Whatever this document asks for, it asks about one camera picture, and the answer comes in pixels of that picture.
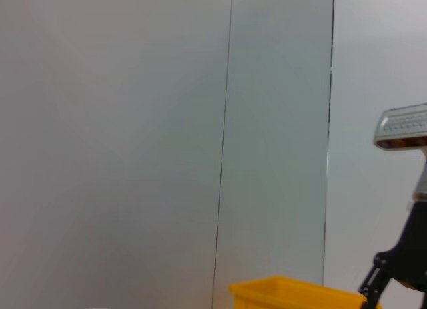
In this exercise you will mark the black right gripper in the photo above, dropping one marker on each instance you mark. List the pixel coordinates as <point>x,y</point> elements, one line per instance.
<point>412,249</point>

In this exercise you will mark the yellow plastic storage bin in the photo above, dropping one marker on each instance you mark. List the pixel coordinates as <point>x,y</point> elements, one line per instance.
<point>283,295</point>

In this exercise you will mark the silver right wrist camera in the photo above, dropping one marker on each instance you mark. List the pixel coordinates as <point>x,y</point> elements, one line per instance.
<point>403,125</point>

